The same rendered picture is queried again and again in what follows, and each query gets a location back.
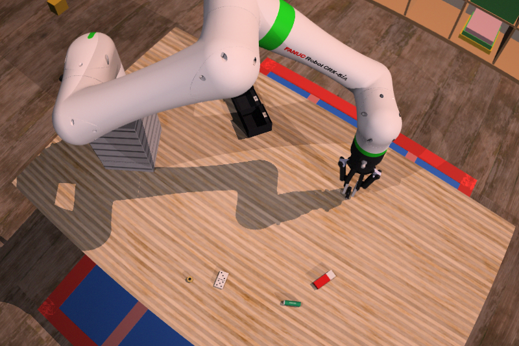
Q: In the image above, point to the black three-compartment bin rack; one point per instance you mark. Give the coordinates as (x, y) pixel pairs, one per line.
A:
(252, 113)

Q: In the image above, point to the red and white eraser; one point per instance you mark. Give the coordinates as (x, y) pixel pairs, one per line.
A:
(324, 279)

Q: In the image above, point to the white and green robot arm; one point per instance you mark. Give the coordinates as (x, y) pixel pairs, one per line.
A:
(223, 63)

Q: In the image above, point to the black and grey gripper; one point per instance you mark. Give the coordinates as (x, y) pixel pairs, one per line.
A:
(356, 168)

